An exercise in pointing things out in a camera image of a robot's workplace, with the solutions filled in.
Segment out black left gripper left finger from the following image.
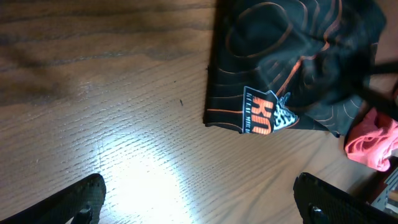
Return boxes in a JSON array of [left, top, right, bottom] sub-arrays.
[[1, 174, 106, 224]]

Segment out red t-shirt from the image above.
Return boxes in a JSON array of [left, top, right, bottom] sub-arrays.
[[345, 108, 397, 172]]

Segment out black printed cycling jersey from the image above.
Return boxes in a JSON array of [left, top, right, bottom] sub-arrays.
[[203, 0, 386, 136]]

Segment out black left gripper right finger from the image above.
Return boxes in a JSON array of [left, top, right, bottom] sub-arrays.
[[293, 172, 397, 224]]

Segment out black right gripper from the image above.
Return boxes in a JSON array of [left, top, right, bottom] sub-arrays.
[[351, 60, 397, 121]]

